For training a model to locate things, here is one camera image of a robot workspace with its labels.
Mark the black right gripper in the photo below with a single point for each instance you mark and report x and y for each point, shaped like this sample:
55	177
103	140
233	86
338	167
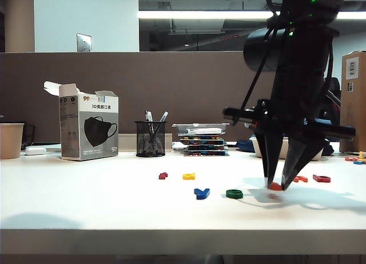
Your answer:
274	121

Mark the orange letter s magnet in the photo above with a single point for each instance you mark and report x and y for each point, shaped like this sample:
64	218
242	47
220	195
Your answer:
276	186

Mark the green letter e magnet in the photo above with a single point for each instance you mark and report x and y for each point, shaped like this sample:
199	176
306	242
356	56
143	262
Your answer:
234	193

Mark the blue letter y magnet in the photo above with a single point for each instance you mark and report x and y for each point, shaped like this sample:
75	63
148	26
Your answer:
202	193

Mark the orange letter n magnet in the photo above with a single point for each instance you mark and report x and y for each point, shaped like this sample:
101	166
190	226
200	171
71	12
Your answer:
302	178

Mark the dark red letter b magnet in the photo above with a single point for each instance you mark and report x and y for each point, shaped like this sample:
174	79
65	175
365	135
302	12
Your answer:
321	178

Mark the colourful magnet letter pack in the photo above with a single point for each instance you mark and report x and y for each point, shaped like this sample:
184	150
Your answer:
206	147
206	143
203	138
206	153

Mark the yellow letter d magnet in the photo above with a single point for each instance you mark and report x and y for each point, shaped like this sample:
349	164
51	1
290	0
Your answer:
189	176

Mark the dark red letter t magnet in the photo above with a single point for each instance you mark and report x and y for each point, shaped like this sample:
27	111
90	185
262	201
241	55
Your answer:
163	176

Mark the beige pulp food tray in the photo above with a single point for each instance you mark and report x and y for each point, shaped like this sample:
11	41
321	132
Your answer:
258	153

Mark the blue loose magnet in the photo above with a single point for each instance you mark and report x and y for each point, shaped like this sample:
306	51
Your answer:
358	162

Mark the yellow loose magnet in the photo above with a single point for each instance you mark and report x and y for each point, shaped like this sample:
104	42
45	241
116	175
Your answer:
361	154

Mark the brown cardboard box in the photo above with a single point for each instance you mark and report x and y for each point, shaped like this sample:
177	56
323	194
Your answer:
353	109

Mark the black office chair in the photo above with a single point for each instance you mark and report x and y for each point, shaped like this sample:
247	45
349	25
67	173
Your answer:
337	85

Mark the clear plastic case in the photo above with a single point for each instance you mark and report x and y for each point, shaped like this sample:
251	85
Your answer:
200	129

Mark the black white pen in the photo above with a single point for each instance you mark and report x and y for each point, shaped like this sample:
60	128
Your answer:
163	116
148	116

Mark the black mesh pen holder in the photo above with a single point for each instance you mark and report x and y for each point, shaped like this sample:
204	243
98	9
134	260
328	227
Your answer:
150	141

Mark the brown desk partition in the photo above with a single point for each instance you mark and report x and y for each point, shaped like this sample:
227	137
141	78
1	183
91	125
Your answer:
143	84

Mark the white ceiling light strip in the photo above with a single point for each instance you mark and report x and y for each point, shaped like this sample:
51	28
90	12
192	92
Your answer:
200	15

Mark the grey face mask box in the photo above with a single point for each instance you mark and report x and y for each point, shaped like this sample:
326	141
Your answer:
85	127

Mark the white earbuds case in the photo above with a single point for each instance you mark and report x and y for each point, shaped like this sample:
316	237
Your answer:
35	151

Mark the small black container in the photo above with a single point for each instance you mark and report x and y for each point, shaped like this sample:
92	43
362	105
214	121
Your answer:
29	135

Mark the brown paper cup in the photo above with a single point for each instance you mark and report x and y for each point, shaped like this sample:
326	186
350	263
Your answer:
11	142

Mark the metal wall plate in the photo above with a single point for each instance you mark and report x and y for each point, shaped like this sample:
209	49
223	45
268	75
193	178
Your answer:
84	42

